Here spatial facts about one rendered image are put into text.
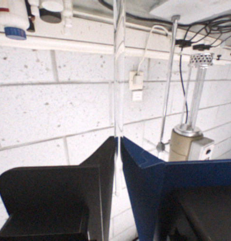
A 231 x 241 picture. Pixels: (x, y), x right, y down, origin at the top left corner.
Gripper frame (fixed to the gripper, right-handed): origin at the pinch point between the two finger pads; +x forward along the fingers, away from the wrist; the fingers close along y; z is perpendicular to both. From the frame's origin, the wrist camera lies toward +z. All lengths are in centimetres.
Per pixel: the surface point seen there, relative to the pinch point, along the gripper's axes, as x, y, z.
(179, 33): 58, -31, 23
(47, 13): 32.9, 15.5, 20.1
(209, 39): 69, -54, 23
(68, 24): 34.1, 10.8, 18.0
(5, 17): 26.7, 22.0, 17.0
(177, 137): 31.9, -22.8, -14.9
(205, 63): 31.1, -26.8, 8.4
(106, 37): 49, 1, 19
